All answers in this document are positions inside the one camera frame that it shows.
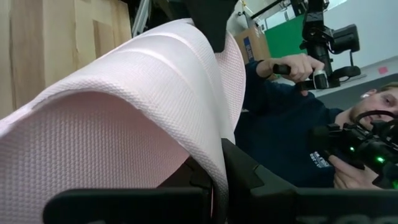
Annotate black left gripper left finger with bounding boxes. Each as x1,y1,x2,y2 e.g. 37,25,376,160
42,154,218,224

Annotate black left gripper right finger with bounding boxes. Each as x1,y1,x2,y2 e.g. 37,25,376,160
186,0,398,224

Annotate pink rubber slide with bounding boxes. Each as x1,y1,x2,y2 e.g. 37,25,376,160
0,17,247,224

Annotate person's hand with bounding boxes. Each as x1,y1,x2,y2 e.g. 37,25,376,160
328,154,384,190
269,53,326,84

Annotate person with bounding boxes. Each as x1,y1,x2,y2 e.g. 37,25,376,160
234,52,398,190

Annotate grey table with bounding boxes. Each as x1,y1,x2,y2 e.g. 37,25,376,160
276,55,398,111

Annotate green panel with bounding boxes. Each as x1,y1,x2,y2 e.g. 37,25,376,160
264,14,307,59

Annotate brown cardboard box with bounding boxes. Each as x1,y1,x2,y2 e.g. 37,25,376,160
233,26,272,65

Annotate silver aluminium rail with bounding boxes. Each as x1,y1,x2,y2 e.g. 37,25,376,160
131,0,152,38

